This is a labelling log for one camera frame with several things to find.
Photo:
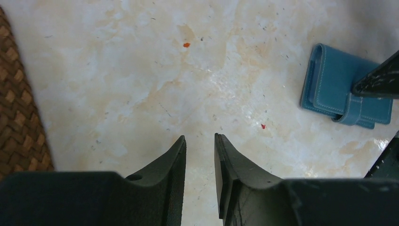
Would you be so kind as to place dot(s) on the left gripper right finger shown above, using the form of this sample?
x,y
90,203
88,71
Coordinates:
x,y
234,173

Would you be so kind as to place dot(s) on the brown woven divided basket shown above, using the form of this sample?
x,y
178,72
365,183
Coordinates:
x,y
23,142

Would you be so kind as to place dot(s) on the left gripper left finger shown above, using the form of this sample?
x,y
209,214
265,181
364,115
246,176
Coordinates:
x,y
159,188

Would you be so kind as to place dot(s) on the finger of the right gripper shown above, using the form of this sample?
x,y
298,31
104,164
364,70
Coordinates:
x,y
382,82
387,165

